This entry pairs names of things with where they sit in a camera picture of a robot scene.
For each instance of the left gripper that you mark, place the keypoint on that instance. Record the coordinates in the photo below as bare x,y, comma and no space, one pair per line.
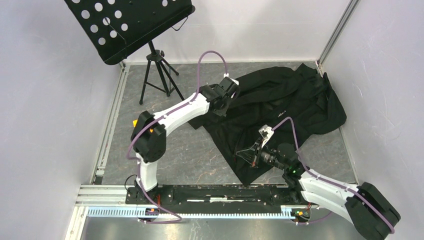
223,112

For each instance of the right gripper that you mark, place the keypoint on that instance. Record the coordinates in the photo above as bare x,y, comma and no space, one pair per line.
255,151

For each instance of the black jacket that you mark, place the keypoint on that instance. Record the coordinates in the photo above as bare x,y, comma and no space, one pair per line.
297,103

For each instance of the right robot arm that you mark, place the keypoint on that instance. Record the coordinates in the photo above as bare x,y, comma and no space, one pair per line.
364,206

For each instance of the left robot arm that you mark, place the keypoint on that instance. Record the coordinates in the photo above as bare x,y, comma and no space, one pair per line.
149,137

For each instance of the yellow toy block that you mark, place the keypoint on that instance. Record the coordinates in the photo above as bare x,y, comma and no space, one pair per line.
134,123

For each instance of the black music stand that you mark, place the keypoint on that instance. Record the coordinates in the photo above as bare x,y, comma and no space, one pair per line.
118,28

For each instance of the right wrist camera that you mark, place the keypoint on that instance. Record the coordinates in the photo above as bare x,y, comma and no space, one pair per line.
266,132

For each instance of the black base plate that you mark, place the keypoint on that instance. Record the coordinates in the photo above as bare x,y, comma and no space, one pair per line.
217,199

